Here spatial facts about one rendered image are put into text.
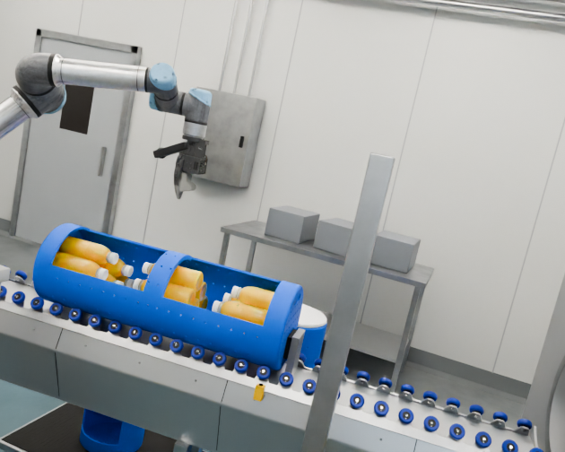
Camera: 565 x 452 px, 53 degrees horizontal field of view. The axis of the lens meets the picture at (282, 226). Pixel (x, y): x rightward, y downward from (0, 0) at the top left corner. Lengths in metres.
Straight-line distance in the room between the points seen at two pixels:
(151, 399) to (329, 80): 3.68
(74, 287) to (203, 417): 0.60
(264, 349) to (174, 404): 0.37
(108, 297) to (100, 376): 0.28
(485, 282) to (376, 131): 1.55
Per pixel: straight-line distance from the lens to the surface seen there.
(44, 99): 1.96
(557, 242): 4.95
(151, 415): 2.06
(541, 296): 5.01
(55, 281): 2.04
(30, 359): 2.20
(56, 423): 3.05
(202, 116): 1.88
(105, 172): 6.04
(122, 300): 1.92
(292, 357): 1.86
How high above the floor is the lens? 1.70
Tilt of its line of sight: 9 degrees down
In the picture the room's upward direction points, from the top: 12 degrees clockwise
